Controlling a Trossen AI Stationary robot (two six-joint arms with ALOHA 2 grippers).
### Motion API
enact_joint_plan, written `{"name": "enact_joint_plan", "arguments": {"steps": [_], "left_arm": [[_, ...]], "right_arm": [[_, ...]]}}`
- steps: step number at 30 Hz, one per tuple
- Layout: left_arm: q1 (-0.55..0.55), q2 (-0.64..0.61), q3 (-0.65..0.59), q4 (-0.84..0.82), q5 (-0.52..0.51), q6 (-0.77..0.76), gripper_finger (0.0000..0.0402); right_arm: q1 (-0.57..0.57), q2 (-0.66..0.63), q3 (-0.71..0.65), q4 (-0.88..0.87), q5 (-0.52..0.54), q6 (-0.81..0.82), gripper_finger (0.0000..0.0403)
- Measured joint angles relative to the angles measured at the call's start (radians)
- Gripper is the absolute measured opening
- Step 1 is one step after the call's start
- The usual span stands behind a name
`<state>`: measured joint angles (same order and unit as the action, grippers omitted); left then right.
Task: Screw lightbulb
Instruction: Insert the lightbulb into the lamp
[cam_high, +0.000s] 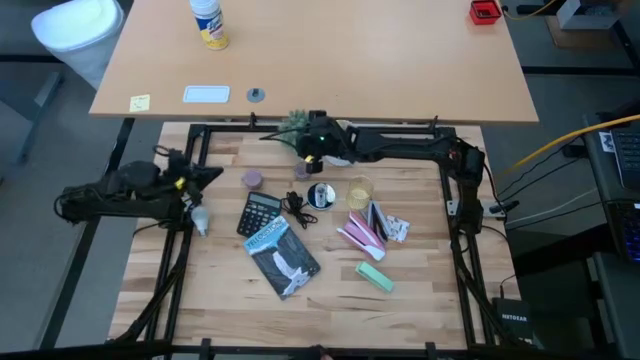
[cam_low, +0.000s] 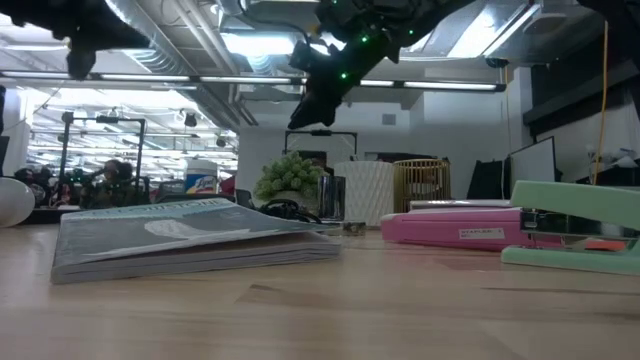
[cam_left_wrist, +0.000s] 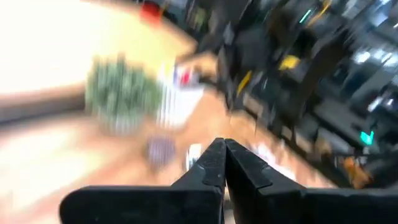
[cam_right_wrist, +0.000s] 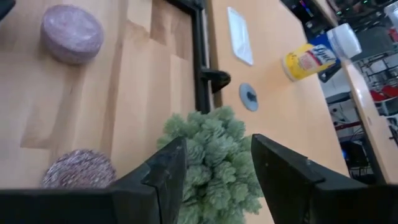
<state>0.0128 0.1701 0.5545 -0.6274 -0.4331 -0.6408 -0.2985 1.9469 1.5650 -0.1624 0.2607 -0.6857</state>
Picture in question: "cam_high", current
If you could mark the white frosted lightbulb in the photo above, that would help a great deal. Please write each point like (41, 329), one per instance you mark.
(200, 217)

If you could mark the brown glitter round tin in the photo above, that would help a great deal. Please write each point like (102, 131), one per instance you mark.
(301, 171)

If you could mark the black metal table frame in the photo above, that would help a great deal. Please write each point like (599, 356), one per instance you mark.
(235, 129)

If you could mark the black desk calculator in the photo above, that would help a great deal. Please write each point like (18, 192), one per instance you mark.
(257, 215)

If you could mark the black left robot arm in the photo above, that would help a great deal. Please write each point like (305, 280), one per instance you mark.
(110, 197)

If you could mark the brown cardboard box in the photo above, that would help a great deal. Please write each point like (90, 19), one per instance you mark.
(565, 37)

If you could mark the chrome lamp socket base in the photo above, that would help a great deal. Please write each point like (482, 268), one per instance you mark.
(311, 197)

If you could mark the beige office desk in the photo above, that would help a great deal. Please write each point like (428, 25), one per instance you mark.
(350, 60)

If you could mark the white printed sticker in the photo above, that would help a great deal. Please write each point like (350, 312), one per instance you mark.
(606, 141)

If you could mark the grey pen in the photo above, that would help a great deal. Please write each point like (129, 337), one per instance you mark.
(371, 215)

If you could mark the black pen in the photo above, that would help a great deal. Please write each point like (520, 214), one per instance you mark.
(380, 227)

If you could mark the lilac round candle tin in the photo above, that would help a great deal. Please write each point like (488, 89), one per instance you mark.
(252, 179)

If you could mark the white pen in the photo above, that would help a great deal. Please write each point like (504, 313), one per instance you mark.
(384, 217)

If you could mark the green artificial potted plant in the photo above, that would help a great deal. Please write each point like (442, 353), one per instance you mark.
(292, 124)

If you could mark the mint green stapler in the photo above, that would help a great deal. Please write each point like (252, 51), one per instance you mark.
(375, 277)

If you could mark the black Netgear router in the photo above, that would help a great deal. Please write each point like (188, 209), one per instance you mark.
(513, 320)

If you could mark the yellow sticky note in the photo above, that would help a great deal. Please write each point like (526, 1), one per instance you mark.
(139, 103)

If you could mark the Lysol wipes canister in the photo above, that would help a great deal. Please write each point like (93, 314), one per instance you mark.
(210, 27)

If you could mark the white trash bin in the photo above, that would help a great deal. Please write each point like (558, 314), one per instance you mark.
(77, 35)

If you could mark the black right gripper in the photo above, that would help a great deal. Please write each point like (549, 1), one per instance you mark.
(322, 137)

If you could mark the grey small box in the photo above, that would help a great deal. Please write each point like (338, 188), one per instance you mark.
(585, 17)

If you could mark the white printed packet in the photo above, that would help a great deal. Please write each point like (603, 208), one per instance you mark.
(398, 229)

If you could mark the backlit black keyboard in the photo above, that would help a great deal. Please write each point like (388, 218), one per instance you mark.
(627, 230)

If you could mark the grey desk grommet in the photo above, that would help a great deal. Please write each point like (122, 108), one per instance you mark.
(255, 95)

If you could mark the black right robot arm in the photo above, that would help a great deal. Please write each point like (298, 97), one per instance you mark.
(400, 140)

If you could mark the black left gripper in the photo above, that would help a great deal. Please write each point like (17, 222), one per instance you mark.
(179, 175)

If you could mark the white power strip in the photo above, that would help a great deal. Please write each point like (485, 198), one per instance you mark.
(485, 209)

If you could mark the red plastic box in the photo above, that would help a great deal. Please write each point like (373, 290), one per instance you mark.
(485, 12)

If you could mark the white rectangular plate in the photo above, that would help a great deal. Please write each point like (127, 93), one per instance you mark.
(206, 94)

